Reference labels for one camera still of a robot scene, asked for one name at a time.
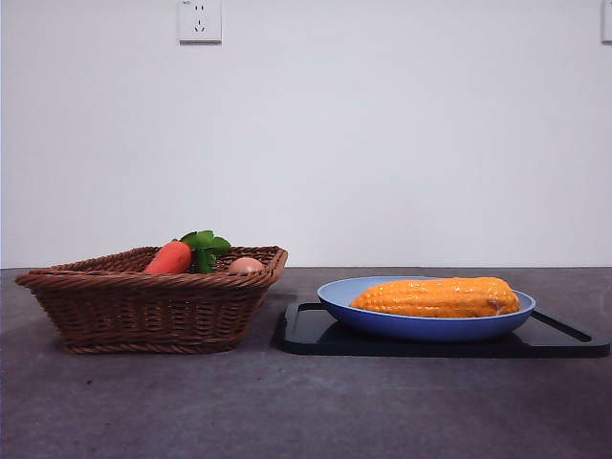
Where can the orange corn cob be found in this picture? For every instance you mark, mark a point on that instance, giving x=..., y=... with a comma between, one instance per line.
x=430, y=299

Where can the blue round plate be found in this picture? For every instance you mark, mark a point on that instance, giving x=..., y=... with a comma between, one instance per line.
x=421, y=327

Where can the brown wicker basket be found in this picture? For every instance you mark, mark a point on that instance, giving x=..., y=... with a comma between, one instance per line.
x=143, y=315

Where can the brown egg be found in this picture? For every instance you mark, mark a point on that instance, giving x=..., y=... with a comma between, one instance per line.
x=245, y=265

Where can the black rectangular tray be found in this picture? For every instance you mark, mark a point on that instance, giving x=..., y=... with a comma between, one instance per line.
x=306, y=342

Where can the carrot with green leaves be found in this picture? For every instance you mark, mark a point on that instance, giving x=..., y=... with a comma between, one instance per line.
x=169, y=258

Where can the white wall socket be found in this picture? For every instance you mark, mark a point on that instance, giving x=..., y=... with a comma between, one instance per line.
x=201, y=28

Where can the white wall plate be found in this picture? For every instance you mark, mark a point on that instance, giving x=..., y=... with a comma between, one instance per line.
x=607, y=24

